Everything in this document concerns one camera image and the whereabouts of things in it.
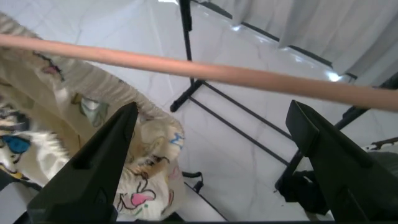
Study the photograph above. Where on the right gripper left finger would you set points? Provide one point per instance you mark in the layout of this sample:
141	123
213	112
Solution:
90	186

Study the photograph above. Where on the cream printed garment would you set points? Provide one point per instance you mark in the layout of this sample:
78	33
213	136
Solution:
46	149

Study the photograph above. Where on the pink clothes hanger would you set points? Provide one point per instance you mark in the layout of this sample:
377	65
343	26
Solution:
202	70

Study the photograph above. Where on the white curtain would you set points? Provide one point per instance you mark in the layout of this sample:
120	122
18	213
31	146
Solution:
311	25

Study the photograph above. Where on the black clothes rack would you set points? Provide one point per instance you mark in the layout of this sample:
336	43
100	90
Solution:
186	18

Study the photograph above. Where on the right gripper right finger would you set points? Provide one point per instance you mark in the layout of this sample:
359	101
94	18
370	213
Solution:
342	186

